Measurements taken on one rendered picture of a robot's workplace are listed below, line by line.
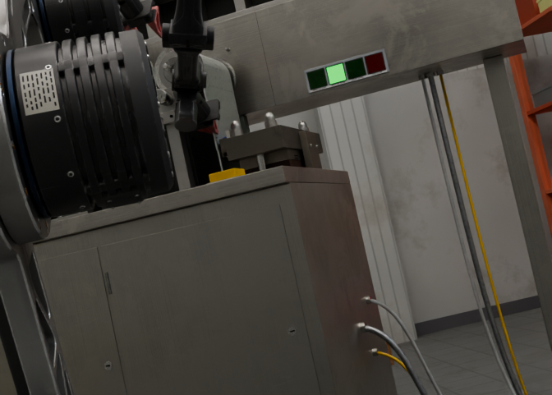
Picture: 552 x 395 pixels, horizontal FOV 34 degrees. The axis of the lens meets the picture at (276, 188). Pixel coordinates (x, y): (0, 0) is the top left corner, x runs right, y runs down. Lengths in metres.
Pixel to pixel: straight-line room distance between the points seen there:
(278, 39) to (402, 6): 0.39
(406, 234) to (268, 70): 3.21
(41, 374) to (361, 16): 1.89
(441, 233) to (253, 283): 3.82
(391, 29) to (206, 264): 0.94
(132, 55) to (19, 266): 0.25
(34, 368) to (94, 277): 1.30
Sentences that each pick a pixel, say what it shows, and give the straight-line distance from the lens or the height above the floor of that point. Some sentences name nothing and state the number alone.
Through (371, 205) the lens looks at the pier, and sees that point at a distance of 5.65.
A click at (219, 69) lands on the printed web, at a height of 1.26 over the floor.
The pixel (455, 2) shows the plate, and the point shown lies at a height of 1.29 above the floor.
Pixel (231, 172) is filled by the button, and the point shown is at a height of 0.91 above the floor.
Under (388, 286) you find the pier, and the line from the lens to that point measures 5.65.
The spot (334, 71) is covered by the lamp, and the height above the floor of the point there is 1.19.
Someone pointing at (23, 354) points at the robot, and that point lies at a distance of 1.03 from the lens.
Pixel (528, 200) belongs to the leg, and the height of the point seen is 0.70.
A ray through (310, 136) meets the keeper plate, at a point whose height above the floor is 1.00.
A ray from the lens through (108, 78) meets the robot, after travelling 0.90.
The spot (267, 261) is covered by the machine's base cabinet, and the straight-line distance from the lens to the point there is 2.14.
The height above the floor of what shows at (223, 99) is 1.16.
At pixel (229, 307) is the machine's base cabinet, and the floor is 0.60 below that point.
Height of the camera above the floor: 0.71
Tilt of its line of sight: 4 degrees up
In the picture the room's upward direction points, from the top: 12 degrees counter-clockwise
